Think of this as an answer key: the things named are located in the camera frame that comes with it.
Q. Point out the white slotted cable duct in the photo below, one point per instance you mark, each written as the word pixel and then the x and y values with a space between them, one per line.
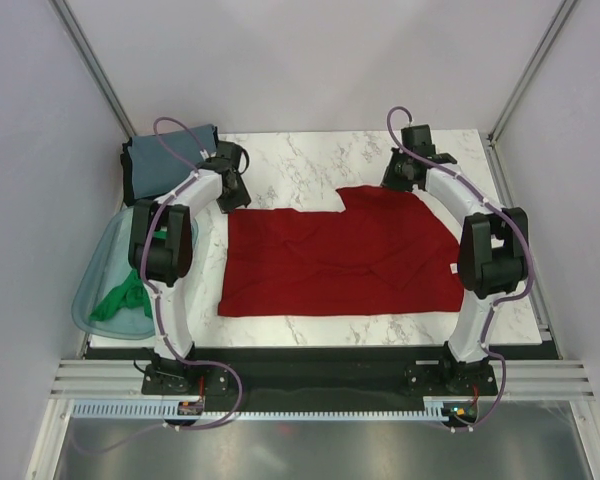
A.
pixel 196 408

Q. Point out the aluminium frame post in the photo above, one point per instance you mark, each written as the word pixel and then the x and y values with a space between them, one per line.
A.
pixel 89 58
pixel 532 67

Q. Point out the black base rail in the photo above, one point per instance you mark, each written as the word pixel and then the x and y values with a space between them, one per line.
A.
pixel 330 378

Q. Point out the green t shirt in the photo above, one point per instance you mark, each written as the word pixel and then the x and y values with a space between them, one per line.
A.
pixel 129 295

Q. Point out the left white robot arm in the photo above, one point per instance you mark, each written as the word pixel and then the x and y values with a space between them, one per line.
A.
pixel 161 244

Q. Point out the right aluminium frame post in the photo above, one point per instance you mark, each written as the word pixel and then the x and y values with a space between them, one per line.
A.
pixel 532 67

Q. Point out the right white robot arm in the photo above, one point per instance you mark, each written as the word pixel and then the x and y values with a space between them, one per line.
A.
pixel 494 256

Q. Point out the left aluminium frame post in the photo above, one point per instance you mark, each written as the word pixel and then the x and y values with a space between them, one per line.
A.
pixel 89 58

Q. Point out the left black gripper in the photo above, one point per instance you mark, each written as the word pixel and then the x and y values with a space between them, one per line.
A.
pixel 242 199

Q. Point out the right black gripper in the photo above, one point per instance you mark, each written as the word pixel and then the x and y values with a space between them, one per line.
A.
pixel 389 180

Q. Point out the clear teal plastic bin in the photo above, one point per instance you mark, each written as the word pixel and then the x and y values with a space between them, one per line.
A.
pixel 107 270

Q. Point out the red t shirt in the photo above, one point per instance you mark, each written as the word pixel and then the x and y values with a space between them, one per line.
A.
pixel 385 253

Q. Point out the folded grey-blue t shirt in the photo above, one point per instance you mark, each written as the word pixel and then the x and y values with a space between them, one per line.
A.
pixel 155 160

